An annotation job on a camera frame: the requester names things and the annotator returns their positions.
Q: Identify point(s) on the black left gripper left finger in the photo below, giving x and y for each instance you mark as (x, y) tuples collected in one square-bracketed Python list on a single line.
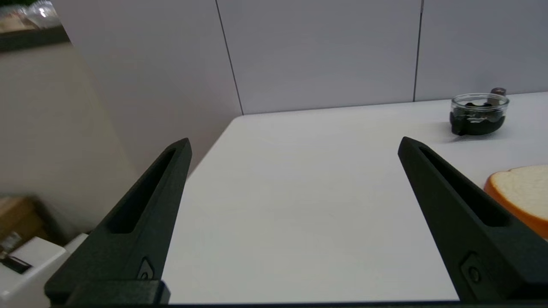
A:
[(137, 231)]

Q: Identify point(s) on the white box device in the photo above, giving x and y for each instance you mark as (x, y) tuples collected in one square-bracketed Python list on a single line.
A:
[(36, 254)]

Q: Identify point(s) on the brown cardboard box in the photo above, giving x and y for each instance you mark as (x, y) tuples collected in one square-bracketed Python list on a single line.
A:
[(17, 218)]

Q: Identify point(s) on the dark shelf ledge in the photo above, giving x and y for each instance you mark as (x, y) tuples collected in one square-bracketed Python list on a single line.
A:
[(30, 37)]

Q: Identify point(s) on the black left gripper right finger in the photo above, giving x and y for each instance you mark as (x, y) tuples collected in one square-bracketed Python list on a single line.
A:
[(471, 239)]

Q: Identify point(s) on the grey coffee capsule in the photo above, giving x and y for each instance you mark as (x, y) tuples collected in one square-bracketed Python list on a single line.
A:
[(498, 91)]

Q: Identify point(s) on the white bread slice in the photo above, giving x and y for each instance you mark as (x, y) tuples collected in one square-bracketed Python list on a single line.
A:
[(524, 192)]

